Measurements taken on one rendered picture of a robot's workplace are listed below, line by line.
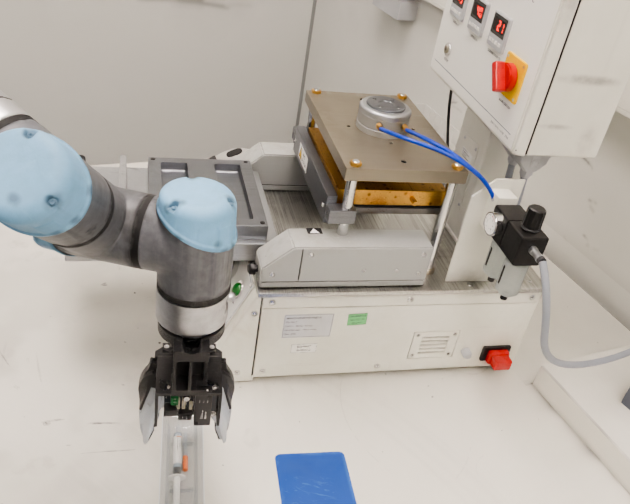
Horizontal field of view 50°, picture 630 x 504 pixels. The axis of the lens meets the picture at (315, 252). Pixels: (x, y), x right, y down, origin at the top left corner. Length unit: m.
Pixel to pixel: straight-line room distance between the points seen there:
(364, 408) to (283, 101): 1.78
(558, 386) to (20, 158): 0.89
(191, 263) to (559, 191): 1.06
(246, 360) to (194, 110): 1.65
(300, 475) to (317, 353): 0.19
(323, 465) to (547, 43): 0.63
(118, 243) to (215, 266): 0.09
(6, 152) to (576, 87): 0.69
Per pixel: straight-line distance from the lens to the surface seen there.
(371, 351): 1.09
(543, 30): 0.93
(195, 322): 0.70
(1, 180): 0.55
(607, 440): 1.13
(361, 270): 0.98
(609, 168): 1.47
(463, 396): 1.15
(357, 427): 1.05
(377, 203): 1.00
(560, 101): 0.96
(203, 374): 0.75
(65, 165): 0.54
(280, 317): 0.99
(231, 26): 2.51
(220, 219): 0.63
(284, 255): 0.94
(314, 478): 0.98
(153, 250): 0.66
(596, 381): 1.22
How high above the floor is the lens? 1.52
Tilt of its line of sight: 34 degrees down
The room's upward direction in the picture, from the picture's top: 10 degrees clockwise
